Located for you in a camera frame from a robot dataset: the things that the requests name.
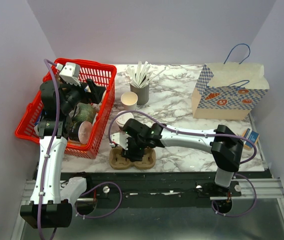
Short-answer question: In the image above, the cardboard cup carrier tray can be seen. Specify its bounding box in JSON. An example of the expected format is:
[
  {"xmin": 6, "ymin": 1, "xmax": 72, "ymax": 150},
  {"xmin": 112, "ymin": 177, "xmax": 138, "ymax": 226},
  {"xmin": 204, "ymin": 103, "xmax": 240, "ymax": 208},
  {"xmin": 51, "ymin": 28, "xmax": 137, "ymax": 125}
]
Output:
[{"xmin": 109, "ymin": 147, "xmax": 156, "ymax": 170}]

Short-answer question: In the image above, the bundle of white straws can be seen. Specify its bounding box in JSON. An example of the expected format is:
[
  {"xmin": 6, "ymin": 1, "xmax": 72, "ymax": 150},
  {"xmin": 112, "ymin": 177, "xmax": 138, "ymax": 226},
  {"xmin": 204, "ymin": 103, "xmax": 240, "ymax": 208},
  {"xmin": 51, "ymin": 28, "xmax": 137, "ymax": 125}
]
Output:
[{"xmin": 126, "ymin": 61, "xmax": 166, "ymax": 89}]

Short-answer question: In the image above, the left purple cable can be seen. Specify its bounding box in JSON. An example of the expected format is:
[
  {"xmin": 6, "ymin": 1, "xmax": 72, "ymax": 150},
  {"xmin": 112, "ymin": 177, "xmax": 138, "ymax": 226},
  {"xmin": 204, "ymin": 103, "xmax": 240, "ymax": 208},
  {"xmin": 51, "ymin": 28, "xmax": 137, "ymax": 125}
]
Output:
[{"xmin": 36, "ymin": 59, "xmax": 122, "ymax": 240}]

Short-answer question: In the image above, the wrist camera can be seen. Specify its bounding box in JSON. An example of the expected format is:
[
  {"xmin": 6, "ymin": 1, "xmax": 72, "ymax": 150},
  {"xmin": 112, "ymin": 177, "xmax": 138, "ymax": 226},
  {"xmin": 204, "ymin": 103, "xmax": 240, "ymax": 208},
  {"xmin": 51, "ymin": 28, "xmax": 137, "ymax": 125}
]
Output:
[
  {"xmin": 55, "ymin": 62, "xmax": 81, "ymax": 86},
  {"xmin": 110, "ymin": 132, "xmax": 129, "ymax": 150}
]

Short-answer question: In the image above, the blue thin wire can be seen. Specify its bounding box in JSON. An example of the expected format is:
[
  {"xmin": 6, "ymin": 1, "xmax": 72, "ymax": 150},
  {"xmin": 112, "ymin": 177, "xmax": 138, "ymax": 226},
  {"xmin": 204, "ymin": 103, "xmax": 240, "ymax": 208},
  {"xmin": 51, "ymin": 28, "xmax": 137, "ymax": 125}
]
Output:
[{"xmin": 223, "ymin": 44, "xmax": 251, "ymax": 65}]

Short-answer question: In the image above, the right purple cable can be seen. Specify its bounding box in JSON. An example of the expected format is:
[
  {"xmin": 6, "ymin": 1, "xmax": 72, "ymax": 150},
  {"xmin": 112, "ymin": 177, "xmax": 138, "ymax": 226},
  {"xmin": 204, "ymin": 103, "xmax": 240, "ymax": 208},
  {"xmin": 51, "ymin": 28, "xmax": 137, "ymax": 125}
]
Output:
[{"xmin": 108, "ymin": 110, "xmax": 258, "ymax": 217}]

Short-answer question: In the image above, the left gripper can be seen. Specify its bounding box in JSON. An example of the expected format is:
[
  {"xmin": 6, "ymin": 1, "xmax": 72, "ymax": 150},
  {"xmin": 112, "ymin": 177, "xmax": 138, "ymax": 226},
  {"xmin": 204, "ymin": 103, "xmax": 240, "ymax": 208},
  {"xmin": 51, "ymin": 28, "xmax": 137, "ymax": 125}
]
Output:
[{"xmin": 61, "ymin": 77, "xmax": 106, "ymax": 114}]

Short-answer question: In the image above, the green melon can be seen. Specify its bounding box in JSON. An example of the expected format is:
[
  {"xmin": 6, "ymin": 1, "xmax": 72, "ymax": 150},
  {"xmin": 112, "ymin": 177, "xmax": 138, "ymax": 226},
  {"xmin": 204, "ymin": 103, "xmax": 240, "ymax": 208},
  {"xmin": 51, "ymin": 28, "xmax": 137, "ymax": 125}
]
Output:
[{"xmin": 77, "ymin": 103, "xmax": 96, "ymax": 123}]

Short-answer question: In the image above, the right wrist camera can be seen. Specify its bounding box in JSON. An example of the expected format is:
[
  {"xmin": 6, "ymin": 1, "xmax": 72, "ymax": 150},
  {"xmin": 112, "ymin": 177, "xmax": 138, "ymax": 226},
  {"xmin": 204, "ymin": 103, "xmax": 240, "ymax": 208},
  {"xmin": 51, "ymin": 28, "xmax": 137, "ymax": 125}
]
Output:
[{"xmin": 110, "ymin": 132, "xmax": 129, "ymax": 150}]

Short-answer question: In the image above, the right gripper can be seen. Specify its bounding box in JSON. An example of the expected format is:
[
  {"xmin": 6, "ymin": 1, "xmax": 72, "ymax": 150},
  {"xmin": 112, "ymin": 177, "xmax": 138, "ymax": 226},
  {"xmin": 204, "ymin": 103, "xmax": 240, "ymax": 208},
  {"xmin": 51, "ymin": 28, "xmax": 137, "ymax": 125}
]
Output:
[{"xmin": 121, "ymin": 136, "xmax": 147, "ymax": 163}]

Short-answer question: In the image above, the black ice cream tub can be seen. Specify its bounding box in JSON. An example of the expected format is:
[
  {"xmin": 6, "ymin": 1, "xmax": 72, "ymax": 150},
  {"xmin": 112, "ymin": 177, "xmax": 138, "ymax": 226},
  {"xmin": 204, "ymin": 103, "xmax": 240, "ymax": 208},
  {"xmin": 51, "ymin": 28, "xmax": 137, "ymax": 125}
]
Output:
[{"xmin": 69, "ymin": 121, "xmax": 93, "ymax": 144}]

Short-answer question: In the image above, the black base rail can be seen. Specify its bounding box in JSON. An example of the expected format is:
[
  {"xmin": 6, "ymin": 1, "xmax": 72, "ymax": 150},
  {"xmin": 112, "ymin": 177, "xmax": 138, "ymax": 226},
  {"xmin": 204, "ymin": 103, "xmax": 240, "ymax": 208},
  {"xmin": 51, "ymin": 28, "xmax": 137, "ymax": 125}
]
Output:
[{"xmin": 59, "ymin": 171, "xmax": 265, "ymax": 210}]

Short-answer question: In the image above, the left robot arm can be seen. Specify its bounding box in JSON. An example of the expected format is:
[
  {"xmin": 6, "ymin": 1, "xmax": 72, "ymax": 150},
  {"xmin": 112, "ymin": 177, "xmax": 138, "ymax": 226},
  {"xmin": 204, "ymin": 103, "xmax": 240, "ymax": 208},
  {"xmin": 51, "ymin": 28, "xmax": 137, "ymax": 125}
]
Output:
[{"xmin": 20, "ymin": 79, "xmax": 106, "ymax": 229}]

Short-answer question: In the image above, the blue checkered paper bag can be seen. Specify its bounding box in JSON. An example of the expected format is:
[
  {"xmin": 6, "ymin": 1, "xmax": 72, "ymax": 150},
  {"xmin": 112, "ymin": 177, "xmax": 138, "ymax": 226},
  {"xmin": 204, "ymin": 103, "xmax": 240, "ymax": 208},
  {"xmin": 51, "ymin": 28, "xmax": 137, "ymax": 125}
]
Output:
[{"xmin": 192, "ymin": 62, "xmax": 270, "ymax": 120}]

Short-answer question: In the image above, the white plastic cup lid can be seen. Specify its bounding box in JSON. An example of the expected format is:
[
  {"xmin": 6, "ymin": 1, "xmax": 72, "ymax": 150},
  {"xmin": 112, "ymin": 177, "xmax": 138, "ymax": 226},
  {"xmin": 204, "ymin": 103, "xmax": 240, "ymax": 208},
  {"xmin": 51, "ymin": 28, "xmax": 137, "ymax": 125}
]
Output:
[{"xmin": 115, "ymin": 110, "xmax": 134, "ymax": 125}]

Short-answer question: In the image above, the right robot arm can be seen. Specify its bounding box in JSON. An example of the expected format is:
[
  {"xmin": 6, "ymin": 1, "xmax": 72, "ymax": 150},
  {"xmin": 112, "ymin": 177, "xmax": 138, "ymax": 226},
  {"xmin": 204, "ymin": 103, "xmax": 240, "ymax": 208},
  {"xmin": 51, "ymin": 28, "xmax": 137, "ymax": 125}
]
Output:
[{"xmin": 123, "ymin": 118, "xmax": 244, "ymax": 196}]

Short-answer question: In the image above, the black paper coffee cup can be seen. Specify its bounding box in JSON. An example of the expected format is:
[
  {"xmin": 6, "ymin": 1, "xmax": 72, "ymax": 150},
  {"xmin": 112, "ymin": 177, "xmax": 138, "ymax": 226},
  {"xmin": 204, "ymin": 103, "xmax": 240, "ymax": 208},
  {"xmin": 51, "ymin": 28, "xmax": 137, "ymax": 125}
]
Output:
[{"xmin": 118, "ymin": 124, "xmax": 126, "ymax": 132}]

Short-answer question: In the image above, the purple cable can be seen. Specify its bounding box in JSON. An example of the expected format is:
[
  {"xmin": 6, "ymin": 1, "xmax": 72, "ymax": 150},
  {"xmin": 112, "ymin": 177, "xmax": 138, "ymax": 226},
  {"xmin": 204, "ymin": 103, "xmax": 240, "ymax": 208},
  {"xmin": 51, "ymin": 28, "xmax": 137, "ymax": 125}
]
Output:
[
  {"xmin": 36, "ymin": 59, "xmax": 122, "ymax": 240},
  {"xmin": 108, "ymin": 110, "xmax": 258, "ymax": 217}
]

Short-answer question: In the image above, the red plastic basket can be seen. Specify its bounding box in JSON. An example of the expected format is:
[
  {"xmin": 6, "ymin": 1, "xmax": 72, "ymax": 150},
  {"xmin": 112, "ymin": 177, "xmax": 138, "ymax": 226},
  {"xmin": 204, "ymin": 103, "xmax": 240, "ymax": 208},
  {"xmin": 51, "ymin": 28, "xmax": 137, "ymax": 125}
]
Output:
[{"xmin": 15, "ymin": 58, "xmax": 117, "ymax": 159}]

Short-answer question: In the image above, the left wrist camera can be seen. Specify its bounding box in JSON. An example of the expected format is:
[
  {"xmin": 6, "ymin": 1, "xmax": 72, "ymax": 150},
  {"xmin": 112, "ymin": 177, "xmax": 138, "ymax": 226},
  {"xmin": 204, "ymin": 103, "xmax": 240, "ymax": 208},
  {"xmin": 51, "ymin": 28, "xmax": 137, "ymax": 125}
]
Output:
[{"xmin": 55, "ymin": 62, "xmax": 81, "ymax": 86}]

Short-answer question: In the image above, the grey straw holder cup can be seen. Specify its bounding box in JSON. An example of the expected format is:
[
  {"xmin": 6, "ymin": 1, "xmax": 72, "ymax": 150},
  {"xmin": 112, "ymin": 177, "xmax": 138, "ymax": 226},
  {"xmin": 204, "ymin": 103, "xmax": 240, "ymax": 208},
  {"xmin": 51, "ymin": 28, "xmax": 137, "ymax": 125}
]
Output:
[{"xmin": 130, "ymin": 84, "xmax": 149, "ymax": 106}]

